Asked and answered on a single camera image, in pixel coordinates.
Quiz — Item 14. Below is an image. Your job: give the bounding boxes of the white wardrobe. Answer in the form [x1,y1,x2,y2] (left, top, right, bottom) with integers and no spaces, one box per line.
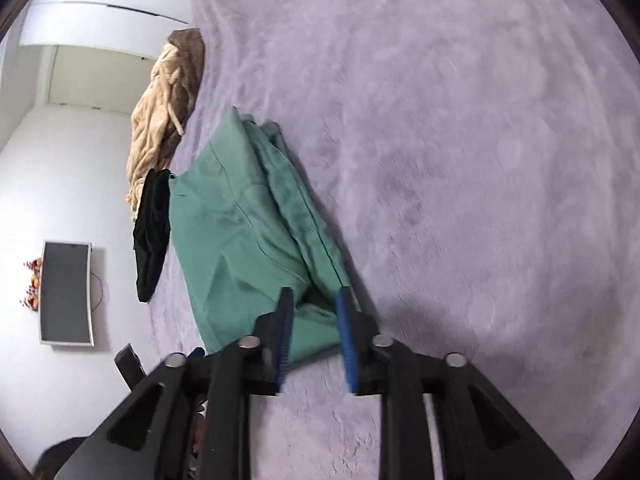
[17,0,197,61]

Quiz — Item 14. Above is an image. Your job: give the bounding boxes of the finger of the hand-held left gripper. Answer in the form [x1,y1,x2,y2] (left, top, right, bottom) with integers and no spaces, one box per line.
[114,344,147,387]

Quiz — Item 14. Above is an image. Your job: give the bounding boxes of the folded black clothes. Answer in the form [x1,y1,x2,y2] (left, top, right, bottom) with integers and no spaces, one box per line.
[132,169,173,304]

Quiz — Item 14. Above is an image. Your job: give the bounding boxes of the purple embossed fleece blanket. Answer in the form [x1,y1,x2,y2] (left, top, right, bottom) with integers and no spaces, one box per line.
[107,0,640,480]

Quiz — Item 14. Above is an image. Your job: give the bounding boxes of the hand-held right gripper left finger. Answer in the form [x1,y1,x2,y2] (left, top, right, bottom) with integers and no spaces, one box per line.
[54,287,296,480]

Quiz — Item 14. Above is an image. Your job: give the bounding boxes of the orange flower decoration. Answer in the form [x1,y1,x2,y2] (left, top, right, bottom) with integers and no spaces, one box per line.
[20,257,45,313]

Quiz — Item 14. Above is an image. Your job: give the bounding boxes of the beige and brown knit garment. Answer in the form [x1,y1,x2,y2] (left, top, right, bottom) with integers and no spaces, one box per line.
[125,27,206,223]

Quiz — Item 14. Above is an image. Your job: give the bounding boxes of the curved wall monitor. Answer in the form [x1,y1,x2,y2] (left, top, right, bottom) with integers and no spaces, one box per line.
[39,240,96,347]

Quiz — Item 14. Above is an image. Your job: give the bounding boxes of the green button shirt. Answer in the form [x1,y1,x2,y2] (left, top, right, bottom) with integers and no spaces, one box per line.
[167,107,363,366]

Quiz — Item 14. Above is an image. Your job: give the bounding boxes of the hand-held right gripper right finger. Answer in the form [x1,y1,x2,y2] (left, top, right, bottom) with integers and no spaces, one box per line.
[334,287,576,480]

